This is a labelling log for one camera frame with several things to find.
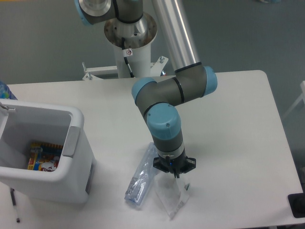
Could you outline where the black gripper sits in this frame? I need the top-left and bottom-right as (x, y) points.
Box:
(153, 154), (196, 178)

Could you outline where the clear plastic wrapper bag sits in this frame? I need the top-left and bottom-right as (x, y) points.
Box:
(153, 173), (190, 219)

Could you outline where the crushed clear plastic bottle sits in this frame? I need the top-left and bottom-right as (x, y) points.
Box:
(124, 142), (158, 206)

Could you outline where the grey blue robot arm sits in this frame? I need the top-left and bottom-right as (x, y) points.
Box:
(75, 0), (217, 177)

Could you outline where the white trash can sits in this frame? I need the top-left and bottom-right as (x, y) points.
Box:
(0, 99), (96, 203)

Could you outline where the black device at table edge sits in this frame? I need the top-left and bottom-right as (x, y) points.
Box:
(288, 193), (305, 219)

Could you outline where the colourful snack package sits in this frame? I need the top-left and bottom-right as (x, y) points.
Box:
(27, 142), (63, 172)

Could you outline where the black pen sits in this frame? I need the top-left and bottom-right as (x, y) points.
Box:
(10, 188), (20, 223)

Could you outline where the blue water bottle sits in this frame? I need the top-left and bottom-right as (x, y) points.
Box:
(0, 81), (17, 100)

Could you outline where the white pedestal foot bracket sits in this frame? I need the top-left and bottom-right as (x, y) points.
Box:
(82, 62), (118, 81)

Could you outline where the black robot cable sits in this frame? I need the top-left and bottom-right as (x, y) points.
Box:
(121, 37), (136, 78)

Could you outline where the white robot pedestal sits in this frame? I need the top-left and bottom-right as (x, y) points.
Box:
(104, 12), (157, 78)

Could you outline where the white frame at right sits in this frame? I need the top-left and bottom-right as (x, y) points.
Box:
(282, 81), (305, 120)

